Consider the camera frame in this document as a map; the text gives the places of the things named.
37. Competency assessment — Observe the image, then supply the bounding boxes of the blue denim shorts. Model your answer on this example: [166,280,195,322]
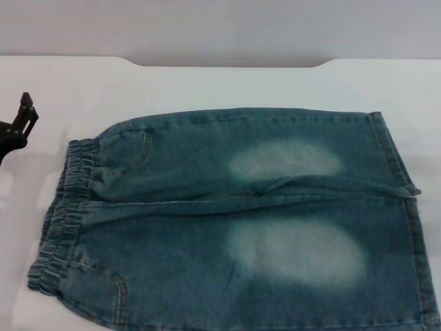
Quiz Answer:
[26,107,441,331]

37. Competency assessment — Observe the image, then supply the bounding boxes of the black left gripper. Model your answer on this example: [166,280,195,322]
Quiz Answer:
[0,92,39,167]

